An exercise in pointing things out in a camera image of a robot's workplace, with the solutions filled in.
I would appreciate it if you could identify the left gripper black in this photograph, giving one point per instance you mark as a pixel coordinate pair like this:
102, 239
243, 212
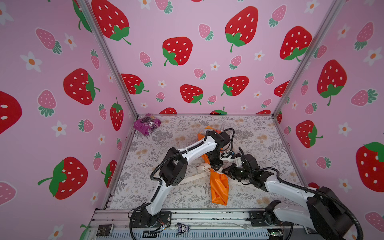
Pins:
215, 165

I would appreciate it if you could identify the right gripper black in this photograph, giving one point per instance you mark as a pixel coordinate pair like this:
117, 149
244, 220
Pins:
230, 172

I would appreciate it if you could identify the orange wrapping paper sheet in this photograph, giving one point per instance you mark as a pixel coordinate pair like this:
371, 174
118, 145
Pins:
219, 188

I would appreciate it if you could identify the white ribbon strip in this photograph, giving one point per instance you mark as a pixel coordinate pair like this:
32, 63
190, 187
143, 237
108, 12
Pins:
206, 171

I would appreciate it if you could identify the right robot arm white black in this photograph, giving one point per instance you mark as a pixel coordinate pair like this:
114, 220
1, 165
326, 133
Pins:
317, 209

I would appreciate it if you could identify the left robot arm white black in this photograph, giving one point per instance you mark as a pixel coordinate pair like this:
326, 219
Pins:
172, 170

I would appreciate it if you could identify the purple plastic snack bag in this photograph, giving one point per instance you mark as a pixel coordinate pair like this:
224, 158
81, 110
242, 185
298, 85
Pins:
147, 124

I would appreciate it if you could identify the small purple figure charm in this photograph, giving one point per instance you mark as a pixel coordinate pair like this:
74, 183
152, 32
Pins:
182, 229

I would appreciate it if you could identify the left black label plate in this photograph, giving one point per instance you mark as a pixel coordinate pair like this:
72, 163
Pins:
104, 230

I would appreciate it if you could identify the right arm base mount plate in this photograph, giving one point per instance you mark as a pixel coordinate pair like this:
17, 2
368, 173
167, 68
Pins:
260, 218

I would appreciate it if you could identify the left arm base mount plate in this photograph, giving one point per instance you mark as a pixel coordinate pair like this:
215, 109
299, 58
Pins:
143, 219

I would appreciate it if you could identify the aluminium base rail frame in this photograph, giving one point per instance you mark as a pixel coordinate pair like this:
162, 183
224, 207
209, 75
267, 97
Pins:
205, 224

